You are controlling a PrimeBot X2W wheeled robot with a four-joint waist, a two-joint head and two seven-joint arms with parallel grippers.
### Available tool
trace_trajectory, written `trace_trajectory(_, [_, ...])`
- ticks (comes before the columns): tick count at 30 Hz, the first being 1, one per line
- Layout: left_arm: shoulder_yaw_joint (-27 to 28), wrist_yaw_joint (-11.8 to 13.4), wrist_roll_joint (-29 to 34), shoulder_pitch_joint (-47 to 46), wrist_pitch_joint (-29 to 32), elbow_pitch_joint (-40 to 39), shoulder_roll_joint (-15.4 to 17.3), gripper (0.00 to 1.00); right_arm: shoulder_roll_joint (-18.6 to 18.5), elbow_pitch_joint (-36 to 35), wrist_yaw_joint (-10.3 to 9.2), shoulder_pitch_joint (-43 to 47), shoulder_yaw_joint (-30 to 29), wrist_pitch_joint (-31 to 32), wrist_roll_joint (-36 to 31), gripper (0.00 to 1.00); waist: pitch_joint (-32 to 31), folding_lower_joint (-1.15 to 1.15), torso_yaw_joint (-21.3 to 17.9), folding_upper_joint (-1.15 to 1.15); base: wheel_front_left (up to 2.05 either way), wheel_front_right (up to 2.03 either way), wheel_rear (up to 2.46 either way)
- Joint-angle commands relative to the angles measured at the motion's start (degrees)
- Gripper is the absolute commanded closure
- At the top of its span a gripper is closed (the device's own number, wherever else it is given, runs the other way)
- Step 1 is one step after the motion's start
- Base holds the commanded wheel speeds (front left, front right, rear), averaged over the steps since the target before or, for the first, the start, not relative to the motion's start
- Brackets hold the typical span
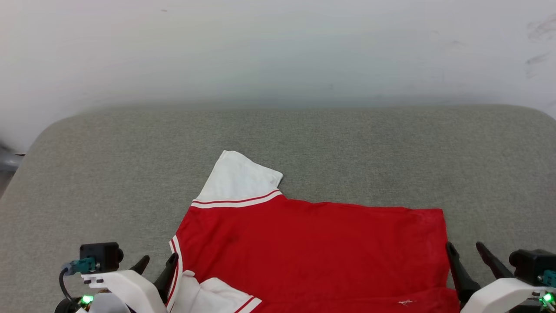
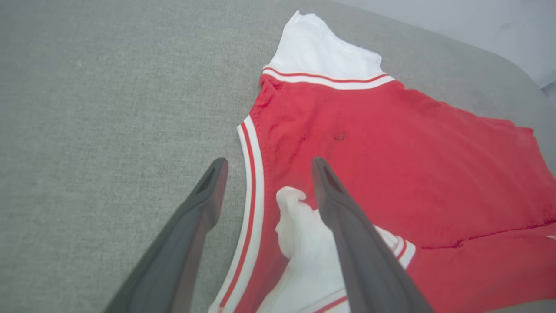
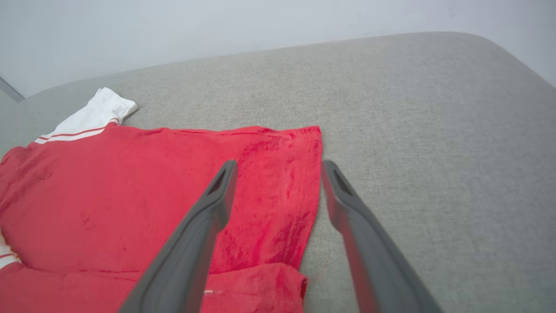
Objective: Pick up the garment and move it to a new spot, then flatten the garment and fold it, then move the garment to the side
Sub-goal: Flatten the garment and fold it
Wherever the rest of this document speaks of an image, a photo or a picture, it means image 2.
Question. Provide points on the grey fabric sofa cushion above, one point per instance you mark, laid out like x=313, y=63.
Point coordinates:
x=87, y=87

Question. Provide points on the red and white garment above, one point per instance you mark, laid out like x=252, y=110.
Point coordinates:
x=412, y=165

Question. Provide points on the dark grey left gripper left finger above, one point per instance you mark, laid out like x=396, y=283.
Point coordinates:
x=182, y=243

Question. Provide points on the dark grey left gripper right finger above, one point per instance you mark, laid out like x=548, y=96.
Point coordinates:
x=360, y=252

